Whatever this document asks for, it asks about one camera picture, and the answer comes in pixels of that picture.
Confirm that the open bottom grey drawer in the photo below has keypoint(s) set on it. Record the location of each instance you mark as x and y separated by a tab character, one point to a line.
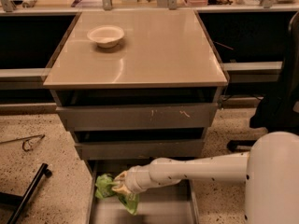
169	205

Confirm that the grey drawer cabinet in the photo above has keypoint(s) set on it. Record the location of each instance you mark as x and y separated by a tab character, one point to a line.
165	58

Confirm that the middle grey drawer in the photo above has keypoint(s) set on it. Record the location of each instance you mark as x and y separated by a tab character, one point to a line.
139	149

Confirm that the metal wire hook tool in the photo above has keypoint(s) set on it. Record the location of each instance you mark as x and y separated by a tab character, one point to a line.
26	142

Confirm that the black office chair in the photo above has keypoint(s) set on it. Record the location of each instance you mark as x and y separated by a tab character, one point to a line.
278	110

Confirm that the white paper bowl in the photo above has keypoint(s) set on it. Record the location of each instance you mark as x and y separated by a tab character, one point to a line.
106	36

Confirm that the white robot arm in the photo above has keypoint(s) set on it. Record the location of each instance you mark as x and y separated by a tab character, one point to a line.
270	171

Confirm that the black chair base leg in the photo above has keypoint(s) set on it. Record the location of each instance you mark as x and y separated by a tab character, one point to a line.
17	202

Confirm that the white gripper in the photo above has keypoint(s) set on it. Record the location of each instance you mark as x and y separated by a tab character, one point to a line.
135	180

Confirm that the top grey drawer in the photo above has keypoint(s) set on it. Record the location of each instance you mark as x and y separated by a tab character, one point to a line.
136	117

